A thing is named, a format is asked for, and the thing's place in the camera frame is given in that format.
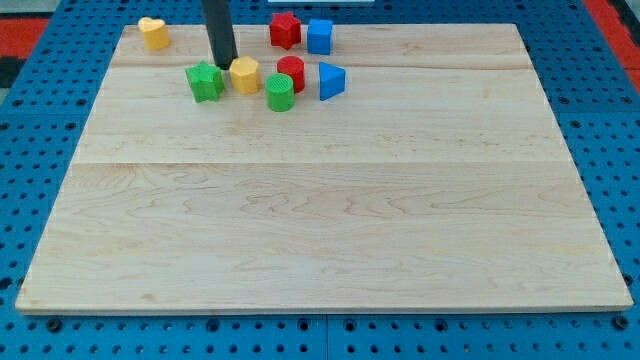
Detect green cylinder block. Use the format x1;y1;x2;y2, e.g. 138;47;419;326
265;73;295;112

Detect blue cube block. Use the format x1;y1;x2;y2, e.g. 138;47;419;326
307;19;333;55

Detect green star block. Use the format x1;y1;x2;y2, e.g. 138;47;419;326
185;61;225;103

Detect yellow heart block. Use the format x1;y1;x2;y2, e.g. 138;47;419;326
137;17;171;51

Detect red star block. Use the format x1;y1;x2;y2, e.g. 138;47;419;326
269;11;302;50

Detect light wooden board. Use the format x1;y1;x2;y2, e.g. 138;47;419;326
16;23;633;315

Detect blue triangle block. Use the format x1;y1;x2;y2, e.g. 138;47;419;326
318;62;346;101

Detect yellow hexagon block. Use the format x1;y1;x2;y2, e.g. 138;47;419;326
229;56;261;95

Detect black cylindrical robot arm stick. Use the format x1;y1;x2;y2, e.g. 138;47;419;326
201;0;238;70

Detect red cylinder block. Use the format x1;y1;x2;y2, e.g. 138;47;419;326
276;56;306;93

